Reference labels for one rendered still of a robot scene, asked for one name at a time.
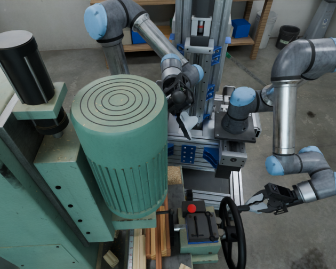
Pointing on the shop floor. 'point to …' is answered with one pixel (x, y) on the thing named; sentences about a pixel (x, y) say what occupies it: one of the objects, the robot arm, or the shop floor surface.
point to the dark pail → (287, 36)
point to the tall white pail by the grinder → (265, 28)
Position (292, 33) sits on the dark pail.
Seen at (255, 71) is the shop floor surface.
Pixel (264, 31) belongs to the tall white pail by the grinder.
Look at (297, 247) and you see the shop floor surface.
